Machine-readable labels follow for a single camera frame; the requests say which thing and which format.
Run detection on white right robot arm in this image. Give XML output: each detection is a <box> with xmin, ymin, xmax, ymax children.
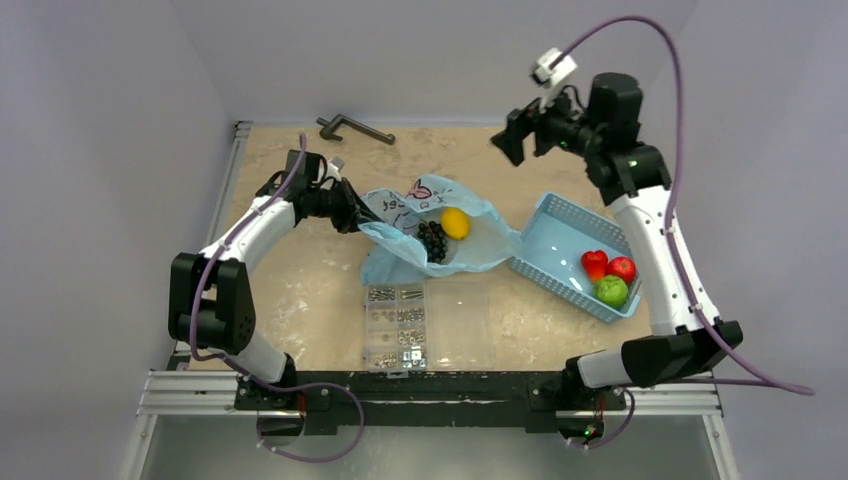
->
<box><xmin>492</xmin><ymin>73</ymin><xmax>743</xmax><ymax>407</ymax></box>

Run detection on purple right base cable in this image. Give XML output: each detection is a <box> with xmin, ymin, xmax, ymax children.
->
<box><xmin>564</xmin><ymin>377</ymin><xmax>637</xmax><ymax>452</ymax></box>

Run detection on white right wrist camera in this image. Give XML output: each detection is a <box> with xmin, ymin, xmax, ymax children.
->
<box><xmin>529</xmin><ymin>48</ymin><xmax>578</xmax><ymax>113</ymax></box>

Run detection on aluminium extrusion rail frame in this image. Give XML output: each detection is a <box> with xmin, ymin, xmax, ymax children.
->
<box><xmin>119</xmin><ymin>120</ymin><xmax>742</xmax><ymax>480</ymax></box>

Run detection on red fake bell pepper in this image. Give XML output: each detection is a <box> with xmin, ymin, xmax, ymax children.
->
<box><xmin>580</xmin><ymin>250</ymin><xmax>608</xmax><ymax>284</ymax></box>

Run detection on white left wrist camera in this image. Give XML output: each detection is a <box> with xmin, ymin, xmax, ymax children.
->
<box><xmin>317</xmin><ymin>157</ymin><xmax>345</xmax><ymax>189</ymax></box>

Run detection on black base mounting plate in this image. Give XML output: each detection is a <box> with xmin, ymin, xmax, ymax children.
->
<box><xmin>234</xmin><ymin>371</ymin><xmax>626</xmax><ymax>435</ymax></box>

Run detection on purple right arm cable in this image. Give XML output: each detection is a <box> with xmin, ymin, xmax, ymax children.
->
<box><xmin>563</xmin><ymin>16</ymin><xmax>816</xmax><ymax>397</ymax></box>

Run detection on dark metal crank handle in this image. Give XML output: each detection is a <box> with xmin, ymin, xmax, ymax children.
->
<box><xmin>316</xmin><ymin>114</ymin><xmax>396</xmax><ymax>145</ymax></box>

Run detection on light blue plastic basket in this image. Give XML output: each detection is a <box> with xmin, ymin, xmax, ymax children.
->
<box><xmin>509</xmin><ymin>192</ymin><xmax>641</xmax><ymax>324</ymax></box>

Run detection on light blue printed plastic bag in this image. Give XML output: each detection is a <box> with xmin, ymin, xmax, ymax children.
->
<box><xmin>360</xmin><ymin>174</ymin><xmax>522</xmax><ymax>284</ymax></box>

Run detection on red fake apple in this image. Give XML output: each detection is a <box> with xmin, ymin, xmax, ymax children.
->
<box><xmin>606</xmin><ymin>256</ymin><xmax>638</xmax><ymax>285</ymax></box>

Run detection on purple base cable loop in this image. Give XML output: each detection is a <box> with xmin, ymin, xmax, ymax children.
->
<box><xmin>255</xmin><ymin>379</ymin><xmax>368</xmax><ymax>464</ymax></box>

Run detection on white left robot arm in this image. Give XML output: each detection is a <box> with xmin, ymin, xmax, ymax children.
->
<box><xmin>168</xmin><ymin>150</ymin><xmax>377</xmax><ymax>409</ymax></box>

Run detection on dark fake grape bunch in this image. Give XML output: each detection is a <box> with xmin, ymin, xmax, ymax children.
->
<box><xmin>416</xmin><ymin>221</ymin><xmax>448</xmax><ymax>263</ymax></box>

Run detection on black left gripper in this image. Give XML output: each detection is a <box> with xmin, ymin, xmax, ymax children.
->
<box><xmin>307</xmin><ymin>177</ymin><xmax>384</xmax><ymax>235</ymax></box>

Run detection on yellow fake lemon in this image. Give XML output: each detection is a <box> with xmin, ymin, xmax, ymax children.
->
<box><xmin>440</xmin><ymin>207</ymin><xmax>472</xmax><ymax>241</ymax></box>

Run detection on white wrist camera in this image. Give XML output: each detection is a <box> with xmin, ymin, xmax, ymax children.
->
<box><xmin>529</xmin><ymin>48</ymin><xmax>578</xmax><ymax>113</ymax></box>
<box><xmin>317</xmin><ymin>157</ymin><xmax>345</xmax><ymax>189</ymax></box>

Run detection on clear plastic organizer box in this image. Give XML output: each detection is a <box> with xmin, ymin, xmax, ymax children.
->
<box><xmin>363</xmin><ymin>280</ymin><xmax>494</xmax><ymax>376</ymax></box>

